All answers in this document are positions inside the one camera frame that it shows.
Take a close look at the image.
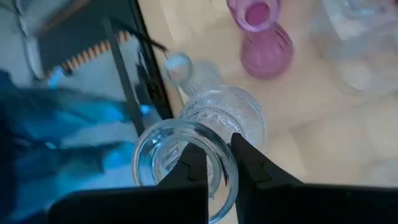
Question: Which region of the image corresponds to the pink cone-shaped glass vase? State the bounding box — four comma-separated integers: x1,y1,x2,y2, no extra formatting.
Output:
226,0,295,80

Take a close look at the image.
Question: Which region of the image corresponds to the clear wide-mouth glass vase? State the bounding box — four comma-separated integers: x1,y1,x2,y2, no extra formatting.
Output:
313,0,398,100

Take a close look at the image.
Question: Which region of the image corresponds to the black mat striped edge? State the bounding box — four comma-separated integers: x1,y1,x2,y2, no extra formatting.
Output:
34,0,141,82

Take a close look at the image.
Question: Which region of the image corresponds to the person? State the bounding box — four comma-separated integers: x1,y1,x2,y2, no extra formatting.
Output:
0,70,147,224

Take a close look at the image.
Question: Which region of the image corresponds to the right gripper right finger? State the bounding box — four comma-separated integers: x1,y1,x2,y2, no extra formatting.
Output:
228,132,398,224

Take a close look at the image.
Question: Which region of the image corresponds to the black table frame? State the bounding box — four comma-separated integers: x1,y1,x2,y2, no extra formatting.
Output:
101,0,175,138

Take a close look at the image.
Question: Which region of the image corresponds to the clear thick-rimmed patterned vase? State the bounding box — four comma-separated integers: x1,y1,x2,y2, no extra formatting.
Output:
132,85,268,224

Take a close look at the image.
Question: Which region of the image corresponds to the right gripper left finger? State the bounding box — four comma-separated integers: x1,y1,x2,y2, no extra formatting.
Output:
47,142,209,224

